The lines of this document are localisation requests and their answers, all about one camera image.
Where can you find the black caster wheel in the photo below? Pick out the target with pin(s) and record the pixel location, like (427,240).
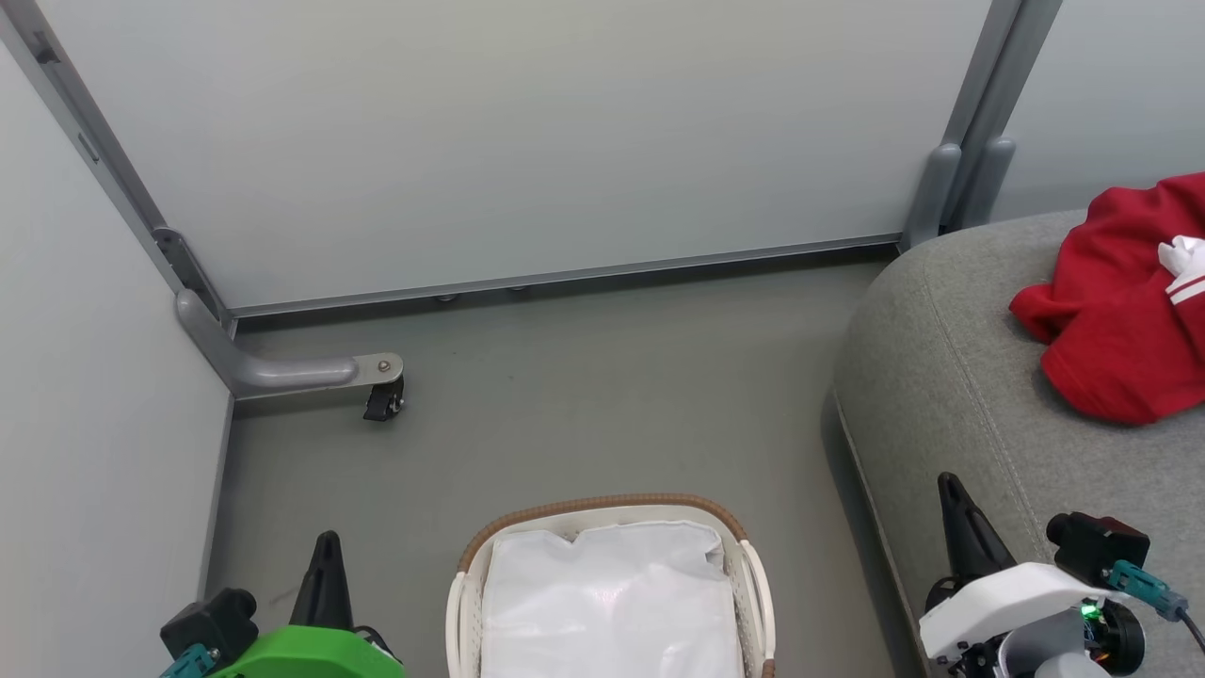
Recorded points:
(383,403)

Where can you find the grey slanted partition post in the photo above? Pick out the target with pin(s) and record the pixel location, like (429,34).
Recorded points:
(94,141)

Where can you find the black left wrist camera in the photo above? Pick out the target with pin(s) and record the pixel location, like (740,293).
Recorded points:
(212,621)

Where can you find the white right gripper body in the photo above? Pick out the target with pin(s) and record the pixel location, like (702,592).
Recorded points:
(1007,598)

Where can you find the grey metal partition leg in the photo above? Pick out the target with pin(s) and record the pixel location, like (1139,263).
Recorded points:
(273,372)

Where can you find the grey double partition post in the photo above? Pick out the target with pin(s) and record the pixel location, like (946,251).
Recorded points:
(979,113)

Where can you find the white cloth basket liner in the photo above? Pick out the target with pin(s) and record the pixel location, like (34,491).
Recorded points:
(612,603)

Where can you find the grey fabric sofa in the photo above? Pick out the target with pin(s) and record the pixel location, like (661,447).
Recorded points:
(941,377)

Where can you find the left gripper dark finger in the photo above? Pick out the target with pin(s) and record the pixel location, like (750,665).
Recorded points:
(325,589)

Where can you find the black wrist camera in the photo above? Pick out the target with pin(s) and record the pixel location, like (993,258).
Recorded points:
(1101,546)
(212,621)

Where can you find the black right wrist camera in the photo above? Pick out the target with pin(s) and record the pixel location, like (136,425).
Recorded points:
(1101,546)

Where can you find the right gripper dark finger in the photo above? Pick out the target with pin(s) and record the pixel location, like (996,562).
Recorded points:
(970,541)

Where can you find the red clothing with white trim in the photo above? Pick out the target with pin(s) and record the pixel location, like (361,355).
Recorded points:
(1111,320)

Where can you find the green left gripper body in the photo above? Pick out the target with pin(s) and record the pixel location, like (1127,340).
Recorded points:
(311,654)

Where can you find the white laundry basket brown rim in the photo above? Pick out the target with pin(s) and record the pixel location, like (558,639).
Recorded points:
(468,593)

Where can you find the grey partition bottom rail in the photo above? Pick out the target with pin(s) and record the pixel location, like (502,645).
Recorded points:
(565,277)

